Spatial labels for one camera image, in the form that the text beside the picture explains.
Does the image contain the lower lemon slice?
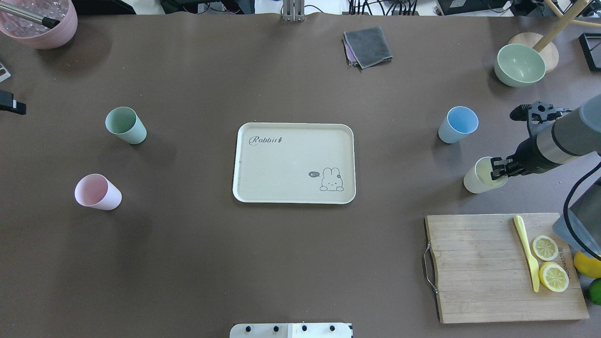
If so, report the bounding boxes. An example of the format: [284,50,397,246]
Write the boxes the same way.
[539,261,570,292]

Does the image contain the pink plastic cup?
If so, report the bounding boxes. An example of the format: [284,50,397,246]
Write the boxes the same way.
[74,174,122,210]

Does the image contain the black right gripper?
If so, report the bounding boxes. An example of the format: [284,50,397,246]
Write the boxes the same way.
[490,137,547,181]

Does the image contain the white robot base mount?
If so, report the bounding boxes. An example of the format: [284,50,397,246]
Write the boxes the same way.
[229,322,354,338]

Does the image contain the grey folded cloth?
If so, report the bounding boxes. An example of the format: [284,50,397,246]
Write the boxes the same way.
[343,26,393,69]

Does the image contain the green plastic cup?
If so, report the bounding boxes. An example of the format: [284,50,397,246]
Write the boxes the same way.
[105,107,147,144]

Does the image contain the cream rabbit tray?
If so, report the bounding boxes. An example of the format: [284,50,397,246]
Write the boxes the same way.
[232,122,356,205]

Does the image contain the blue plastic cup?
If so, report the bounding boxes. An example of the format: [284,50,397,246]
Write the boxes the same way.
[438,106,479,144]

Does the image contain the green bowl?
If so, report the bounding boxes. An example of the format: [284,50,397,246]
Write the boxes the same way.
[494,44,547,88]

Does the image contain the purple cloth under grey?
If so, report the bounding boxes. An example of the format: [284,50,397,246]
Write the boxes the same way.
[343,38,362,69]

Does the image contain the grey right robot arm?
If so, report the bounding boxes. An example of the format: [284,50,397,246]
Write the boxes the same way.
[489,96,601,258]

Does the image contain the green lime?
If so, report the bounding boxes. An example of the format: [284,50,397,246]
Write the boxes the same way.
[588,278,601,306]

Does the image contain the yellow plastic knife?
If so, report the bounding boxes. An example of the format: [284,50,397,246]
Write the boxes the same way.
[513,215,540,292]

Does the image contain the lemon slice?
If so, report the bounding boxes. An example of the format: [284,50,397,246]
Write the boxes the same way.
[539,261,570,292]
[532,235,559,261]

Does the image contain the upper lemon slice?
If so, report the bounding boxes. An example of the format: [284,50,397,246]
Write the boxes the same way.
[532,235,559,261]

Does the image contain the pink ice bucket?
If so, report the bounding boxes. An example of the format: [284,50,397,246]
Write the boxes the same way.
[1,0,78,49]

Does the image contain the pale yellow plastic cup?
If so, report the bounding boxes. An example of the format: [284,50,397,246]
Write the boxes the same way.
[463,157,508,194]

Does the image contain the wooden cutting board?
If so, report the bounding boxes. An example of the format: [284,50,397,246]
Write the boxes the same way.
[425,213,589,324]

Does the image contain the metal ice scoop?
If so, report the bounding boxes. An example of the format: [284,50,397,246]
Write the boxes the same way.
[0,1,61,29]

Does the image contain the wooden round stand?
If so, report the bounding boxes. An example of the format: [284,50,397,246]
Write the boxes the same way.
[509,0,600,74]

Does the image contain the whole lemon lower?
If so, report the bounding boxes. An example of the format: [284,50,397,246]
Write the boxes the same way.
[573,252,601,279]

